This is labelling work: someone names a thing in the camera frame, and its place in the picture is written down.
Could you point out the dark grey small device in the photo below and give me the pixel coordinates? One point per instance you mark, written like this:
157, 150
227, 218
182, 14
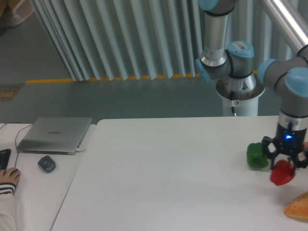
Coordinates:
47, 164

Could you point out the black keyboard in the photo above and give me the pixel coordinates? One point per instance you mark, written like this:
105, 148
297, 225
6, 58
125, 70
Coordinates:
4, 158

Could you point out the white sleeved forearm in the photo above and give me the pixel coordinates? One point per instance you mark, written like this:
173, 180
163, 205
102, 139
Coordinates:
7, 207

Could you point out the cardboard box in wrap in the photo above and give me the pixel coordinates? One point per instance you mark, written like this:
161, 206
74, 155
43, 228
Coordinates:
14, 12

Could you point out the green bell pepper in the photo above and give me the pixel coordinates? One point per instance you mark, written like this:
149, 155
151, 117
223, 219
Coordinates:
255, 157

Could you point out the red bell pepper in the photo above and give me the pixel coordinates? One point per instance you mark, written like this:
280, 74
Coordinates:
282, 173

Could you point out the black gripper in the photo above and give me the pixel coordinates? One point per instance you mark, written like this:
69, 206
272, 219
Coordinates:
286, 141

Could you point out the silver closed laptop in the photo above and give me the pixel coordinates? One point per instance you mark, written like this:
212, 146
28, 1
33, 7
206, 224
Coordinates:
55, 135

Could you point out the corrugated white partition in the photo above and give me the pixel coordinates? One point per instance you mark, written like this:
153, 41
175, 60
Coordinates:
146, 38

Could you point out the white laptop plug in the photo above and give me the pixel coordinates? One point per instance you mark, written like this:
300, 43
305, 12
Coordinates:
80, 150

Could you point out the orange bread loaf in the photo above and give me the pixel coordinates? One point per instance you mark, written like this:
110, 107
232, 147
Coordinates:
298, 208

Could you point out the person's hand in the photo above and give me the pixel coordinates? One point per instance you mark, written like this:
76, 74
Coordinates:
9, 176

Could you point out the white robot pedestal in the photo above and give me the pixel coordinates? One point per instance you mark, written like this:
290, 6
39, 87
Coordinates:
238, 101

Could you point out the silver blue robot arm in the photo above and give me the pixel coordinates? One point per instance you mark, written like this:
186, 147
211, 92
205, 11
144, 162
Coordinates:
288, 81

